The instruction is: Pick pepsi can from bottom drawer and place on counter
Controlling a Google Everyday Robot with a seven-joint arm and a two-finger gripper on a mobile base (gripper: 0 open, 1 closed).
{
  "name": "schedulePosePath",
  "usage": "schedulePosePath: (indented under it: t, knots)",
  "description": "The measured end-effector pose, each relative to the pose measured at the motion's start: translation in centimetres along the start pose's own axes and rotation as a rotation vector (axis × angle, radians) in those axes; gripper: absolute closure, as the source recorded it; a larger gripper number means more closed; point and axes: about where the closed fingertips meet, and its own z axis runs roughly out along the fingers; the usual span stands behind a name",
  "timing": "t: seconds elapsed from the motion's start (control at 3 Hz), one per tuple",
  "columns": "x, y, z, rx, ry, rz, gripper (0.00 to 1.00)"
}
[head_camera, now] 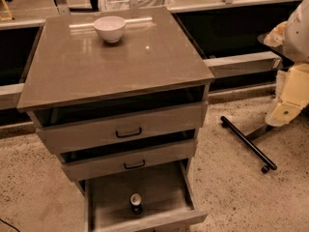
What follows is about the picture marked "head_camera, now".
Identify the dark pepsi can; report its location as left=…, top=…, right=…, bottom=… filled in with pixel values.
left=129, top=193, right=143, bottom=215

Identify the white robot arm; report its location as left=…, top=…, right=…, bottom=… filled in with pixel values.
left=264, top=0, right=309, bottom=127

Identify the grey drawer cabinet with countertop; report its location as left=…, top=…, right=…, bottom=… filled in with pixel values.
left=16, top=6, right=215, bottom=232

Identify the top grey drawer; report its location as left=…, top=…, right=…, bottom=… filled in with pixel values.
left=37, top=101, right=208, bottom=154

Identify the open bottom grey drawer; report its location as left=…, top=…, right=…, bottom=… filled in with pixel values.
left=85, top=161, right=207, bottom=232

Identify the middle grey drawer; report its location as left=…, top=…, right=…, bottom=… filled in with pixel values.
left=62, top=139, right=197, bottom=181

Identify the white ceramic bowl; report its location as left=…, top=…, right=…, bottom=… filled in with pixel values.
left=93, top=16, right=126, bottom=43

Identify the black rolling side table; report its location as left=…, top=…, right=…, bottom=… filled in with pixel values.
left=220, top=32, right=309, bottom=174

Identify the yellow object at left edge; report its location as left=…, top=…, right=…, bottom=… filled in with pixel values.
left=0, top=0, right=14, bottom=21

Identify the black top drawer handle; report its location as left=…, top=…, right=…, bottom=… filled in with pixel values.
left=115, top=127, right=143, bottom=138

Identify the black drawer handle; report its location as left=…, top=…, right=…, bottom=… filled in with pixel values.
left=124, top=159, right=146, bottom=170
left=115, top=127, right=143, bottom=138

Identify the black middle drawer handle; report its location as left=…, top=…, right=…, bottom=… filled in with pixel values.
left=124, top=159, right=146, bottom=170

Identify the wire mesh basket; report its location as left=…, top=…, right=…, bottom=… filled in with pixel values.
left=99, top=0, right=173, bottom=12

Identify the black cable on floor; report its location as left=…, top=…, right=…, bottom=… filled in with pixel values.
left=0, top=217, right=21, bottom=232

